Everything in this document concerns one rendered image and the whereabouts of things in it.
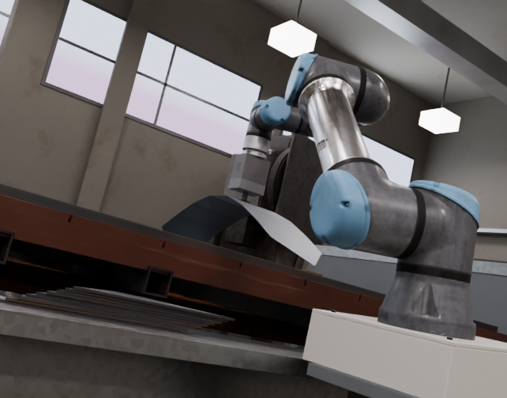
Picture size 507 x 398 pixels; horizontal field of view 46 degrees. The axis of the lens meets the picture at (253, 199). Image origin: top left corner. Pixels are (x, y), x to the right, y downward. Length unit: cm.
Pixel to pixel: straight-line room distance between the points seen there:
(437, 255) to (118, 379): 55
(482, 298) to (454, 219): 115
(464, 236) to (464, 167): 1021
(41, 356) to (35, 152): 682
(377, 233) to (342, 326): 17
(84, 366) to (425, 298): 54
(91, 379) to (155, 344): 18
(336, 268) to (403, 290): 156
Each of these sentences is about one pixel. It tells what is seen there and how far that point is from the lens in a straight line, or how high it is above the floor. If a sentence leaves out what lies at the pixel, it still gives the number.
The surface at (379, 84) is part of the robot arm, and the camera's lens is 130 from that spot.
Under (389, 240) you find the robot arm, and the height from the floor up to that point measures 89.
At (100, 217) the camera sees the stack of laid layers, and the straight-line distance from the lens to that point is 109.
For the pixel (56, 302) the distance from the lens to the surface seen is 89.
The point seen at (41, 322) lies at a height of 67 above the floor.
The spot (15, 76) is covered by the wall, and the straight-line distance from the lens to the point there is 783.
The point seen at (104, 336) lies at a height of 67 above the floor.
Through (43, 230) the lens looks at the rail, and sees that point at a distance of 101.
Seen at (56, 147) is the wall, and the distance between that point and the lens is 783.
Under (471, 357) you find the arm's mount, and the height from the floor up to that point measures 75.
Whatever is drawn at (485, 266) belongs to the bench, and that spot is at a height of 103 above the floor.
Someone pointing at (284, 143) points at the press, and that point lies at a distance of 840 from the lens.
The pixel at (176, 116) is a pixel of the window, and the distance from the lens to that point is 849.
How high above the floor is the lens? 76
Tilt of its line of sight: 9 degrees up
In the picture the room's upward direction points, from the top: 13 degrees clockwise
